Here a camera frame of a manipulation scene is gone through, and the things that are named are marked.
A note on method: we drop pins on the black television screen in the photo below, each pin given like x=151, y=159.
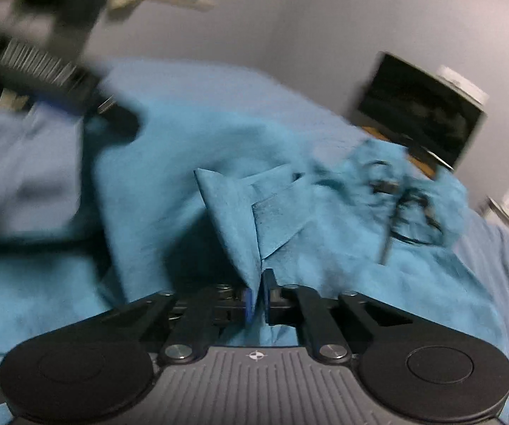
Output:
x=418, y=113

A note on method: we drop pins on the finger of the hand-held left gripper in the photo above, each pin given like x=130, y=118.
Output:
x=119, y=120

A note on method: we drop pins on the blue bed blanket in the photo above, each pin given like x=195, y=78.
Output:
x=28, y=172

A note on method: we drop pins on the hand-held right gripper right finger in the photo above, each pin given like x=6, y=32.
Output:
x=269, y=302

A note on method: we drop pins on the white box behind television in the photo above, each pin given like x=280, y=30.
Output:
x=463, y=82

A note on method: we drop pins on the wooden television stand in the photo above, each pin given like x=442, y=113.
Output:
x=416, y=156

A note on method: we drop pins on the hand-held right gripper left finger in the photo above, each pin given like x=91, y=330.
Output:
x=248, y=306

